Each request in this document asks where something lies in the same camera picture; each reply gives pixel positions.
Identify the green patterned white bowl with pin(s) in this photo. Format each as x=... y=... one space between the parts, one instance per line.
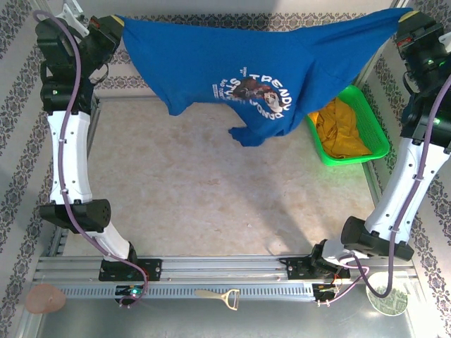
x=398 y=303

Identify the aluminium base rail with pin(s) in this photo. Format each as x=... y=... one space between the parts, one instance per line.
x=218 y=267

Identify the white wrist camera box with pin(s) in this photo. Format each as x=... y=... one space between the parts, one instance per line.
x=445 y=42
x=72 y=17

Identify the yellow cloth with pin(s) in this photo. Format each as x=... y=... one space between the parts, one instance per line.
x=341 y=134

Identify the aluminium frame post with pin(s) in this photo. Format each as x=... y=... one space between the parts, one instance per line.
x=375 y=61

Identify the aluminium frame bar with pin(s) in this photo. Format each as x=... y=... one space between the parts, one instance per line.
x=371 y=179
x=134 y=99

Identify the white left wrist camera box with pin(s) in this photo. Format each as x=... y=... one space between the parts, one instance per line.
x=72 y=17

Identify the blue printed t-shirt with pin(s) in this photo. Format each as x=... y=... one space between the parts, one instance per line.
x=211 y=60

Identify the translucent pink cup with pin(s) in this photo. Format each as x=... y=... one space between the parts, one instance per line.
x=46 y=299

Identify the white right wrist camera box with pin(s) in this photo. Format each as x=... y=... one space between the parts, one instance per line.
x=445 y=42

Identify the green plastic basket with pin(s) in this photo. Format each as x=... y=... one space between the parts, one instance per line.
x=378 y=141

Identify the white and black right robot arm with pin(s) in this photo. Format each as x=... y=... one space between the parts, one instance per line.
x=398 y=197

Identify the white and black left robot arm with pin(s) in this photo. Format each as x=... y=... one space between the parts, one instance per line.
x=70 y=158

